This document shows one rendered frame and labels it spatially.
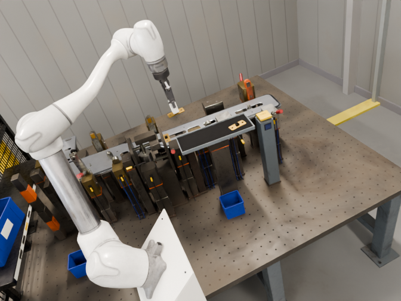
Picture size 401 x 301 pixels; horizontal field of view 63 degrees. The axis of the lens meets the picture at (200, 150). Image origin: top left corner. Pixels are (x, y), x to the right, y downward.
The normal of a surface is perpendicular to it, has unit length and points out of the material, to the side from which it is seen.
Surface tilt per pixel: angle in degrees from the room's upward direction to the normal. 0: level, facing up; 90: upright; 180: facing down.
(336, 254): 0
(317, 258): 0
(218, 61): 90
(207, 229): 0
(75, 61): 90
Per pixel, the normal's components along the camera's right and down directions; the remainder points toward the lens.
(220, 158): 0.27, 0.55
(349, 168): -0.23, -0.75
